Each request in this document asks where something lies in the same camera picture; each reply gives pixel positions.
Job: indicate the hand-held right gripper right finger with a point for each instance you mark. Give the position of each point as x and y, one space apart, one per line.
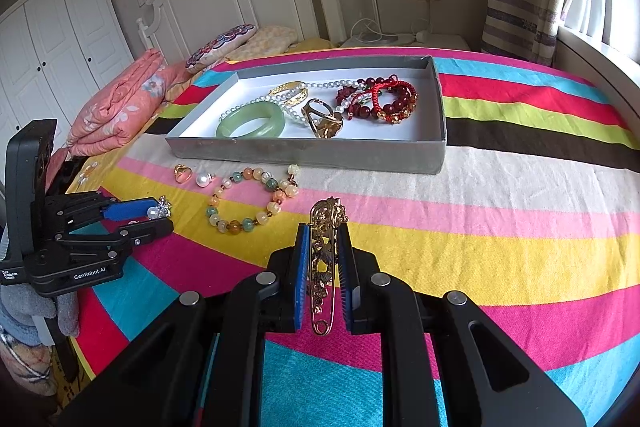
345 277

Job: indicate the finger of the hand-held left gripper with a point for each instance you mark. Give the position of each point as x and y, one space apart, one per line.
130 209
147 232

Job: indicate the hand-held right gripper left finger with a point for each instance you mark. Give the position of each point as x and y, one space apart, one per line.
300 277

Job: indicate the rhinestone brooch with pearl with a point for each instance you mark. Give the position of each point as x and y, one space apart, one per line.
161 208

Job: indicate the gold brooch pin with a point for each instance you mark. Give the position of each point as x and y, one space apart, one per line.
320 257

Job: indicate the grey cardboard box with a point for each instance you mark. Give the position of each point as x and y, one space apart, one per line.
300 154

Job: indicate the green jade bangle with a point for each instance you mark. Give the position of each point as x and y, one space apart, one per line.
250 132

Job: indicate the gold bangle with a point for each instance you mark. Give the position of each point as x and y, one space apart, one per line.
295 99

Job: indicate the person's left forearm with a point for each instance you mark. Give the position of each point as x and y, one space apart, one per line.
60 312

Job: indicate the single pearl pendant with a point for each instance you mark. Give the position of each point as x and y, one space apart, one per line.
202 180

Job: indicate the pink floral quilt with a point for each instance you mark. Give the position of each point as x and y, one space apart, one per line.
115 107

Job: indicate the floral padded clothing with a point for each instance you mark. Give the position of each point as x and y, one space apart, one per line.
25 367

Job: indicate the striped colourful blanket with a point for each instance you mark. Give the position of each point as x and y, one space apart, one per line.
500 232

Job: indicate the white wardrobe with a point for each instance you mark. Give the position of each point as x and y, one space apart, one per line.
60 47

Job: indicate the embroidered pillow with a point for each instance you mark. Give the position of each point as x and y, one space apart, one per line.
220 42

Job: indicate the pale yellow pillow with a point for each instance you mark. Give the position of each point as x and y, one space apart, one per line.
272 38

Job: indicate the white charger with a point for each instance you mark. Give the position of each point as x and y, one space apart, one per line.
423 36

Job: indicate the white nightstand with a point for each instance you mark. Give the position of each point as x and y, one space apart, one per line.
445 43

